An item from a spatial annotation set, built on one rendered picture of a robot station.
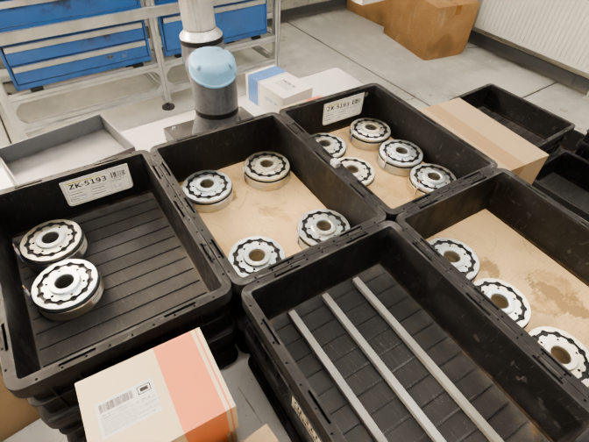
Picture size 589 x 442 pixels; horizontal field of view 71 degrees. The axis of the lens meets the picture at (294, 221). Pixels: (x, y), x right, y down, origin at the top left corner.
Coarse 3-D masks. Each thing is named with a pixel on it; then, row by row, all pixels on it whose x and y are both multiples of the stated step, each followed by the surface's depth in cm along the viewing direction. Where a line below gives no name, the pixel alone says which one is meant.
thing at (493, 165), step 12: (372, 84) 106; (324, 96) 101; (336, 96) 101; (396, 96) 102; (288, 108) 96; (300, 108) 97; (408, 108) 99; (288, 120) 93; (432, 120) 95; (300, 132) 90; (444, 132) 92; (312, 144) 87; (468, 144) 89; (480, 156) 86; (480, 168) 83; (492, 168) 83; (456, 180) 80; (468, 180) 81; (372, 192) 77; (432, 192) 78; (444, 192) 78; (384, 204) 75; (408, 204) 75; (396, 216) 74
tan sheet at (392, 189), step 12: (336, 132) 108; (348, 132) 108; (348, 144) 105; (348, 156) 101; (360, 156) 101; (372, 156) 101; (384, 180) 95; (396, 180) 95; (384, 192) 92; (396, 192) 92; (408, 192) 93; (396, 204) 90
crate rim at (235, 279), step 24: (240, 120) 92; (168, 144) 85; (168, 168) 79; (336, 168) 81; (360, 192) 77; (192, 216) 71; (384, 216) 73; (336, 240) 68; (288, 264) 64; (240, 288) 62
